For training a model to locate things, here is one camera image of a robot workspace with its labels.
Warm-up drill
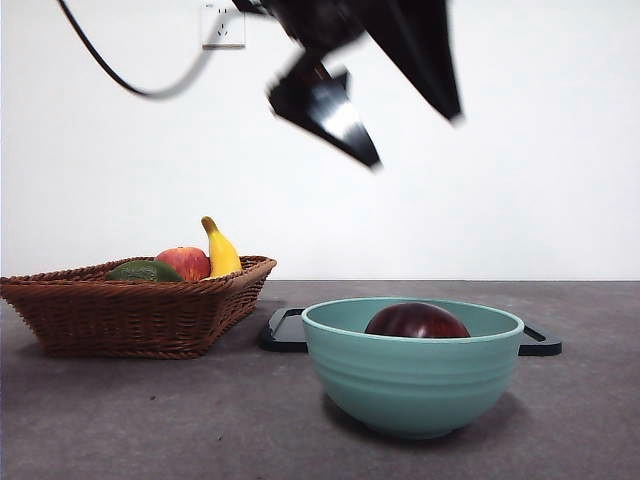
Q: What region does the black rectangular tray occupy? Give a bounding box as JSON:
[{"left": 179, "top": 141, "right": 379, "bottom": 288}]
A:
[{"left": 258, "top": 307, "right": 563, "bottom": 357}]

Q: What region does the dark purple plum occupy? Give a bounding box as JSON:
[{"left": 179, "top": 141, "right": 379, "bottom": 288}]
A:
[{"left": 364, "top": 301, "right": 471, "bottom": 339}]

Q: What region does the white wall power socket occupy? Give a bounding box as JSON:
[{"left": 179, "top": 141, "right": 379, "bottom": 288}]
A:
[{"left": 201, "top": 2, "right": 247, "bottom": 50}]

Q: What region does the yellow banana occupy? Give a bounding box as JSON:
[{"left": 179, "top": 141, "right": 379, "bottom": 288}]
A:
[{"left": 200, "top": 215, "right": 244, "bottom": 279}]

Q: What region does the brown wicker basket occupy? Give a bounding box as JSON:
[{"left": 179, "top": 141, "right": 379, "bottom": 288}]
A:
[{"left": 0, "top": 255, "right": 278, "bottom": 360}]

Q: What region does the green avocado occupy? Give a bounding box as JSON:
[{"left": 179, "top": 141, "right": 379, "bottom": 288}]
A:
[{"left": 103, "top": 259, "right": 185, "bottom": 282}]

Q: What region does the teal ribbed bowl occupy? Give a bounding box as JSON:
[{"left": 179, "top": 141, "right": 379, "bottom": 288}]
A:
[{"left": 301, "top": 297, "right": 525, "bottom": 440}]

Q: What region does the red yellow apple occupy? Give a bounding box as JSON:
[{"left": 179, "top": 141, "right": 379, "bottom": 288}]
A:
[{"left": 155, "top": 245, "right": 211, "bottom": 282}]

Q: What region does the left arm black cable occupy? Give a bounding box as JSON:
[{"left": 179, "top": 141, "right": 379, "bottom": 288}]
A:
[{"left": 56, "top": 0, "right": 212, "bottom": 98}]

